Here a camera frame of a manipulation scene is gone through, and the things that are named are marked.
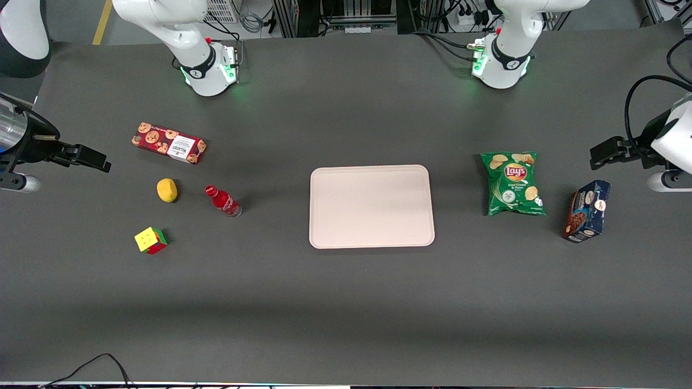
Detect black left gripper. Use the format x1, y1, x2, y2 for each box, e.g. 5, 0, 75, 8
589, 116, 672, 171

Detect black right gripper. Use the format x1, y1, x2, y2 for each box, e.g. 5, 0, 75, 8
19, 111, 112, 173

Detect red coke bottle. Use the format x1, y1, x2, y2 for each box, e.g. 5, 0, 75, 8
205, 185, 243, 219

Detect beige plastic tray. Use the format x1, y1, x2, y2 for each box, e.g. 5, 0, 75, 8
309, 165, 436, 250

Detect blue chocolate cookie box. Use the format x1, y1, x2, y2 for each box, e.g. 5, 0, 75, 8
561, 179, 612, 244

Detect red cookie box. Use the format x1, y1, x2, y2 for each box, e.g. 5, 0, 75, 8
131, 122, 208, 165

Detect green Lays chips bag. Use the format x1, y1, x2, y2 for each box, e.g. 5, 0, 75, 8
480, 151, 547, 217

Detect yellow lemon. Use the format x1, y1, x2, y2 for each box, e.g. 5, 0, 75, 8
156, 178, 179, 204

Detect colourful puzzle cube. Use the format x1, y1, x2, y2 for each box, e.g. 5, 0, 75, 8
134, 227, 169, 256

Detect white power strip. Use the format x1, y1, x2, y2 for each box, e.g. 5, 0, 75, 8
456, 10, 488, 29

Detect white perforated box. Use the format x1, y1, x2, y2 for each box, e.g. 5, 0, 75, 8
203, 0, 241, 24

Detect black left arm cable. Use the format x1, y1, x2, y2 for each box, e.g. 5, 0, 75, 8
624, 75, 692, 157

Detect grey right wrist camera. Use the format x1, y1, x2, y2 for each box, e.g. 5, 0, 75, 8
0, 172, 42, 193

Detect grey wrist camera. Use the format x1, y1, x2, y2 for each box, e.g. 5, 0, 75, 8
0, 172, 42, 193
647, 170, 692, 193

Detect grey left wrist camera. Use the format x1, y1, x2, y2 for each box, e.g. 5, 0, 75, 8
647, 170, 692, 193

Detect black looped cable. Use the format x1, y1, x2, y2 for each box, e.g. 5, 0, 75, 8
667, 33, 692, 87

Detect black left base cables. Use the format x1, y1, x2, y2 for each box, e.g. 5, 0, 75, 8
412, 28, 487, 62

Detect thin black table-edge cable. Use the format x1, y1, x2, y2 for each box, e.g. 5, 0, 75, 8
39, 353, 135, 389

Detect grey coiled cable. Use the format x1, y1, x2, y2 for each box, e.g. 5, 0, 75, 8
239, 10, 267, 34

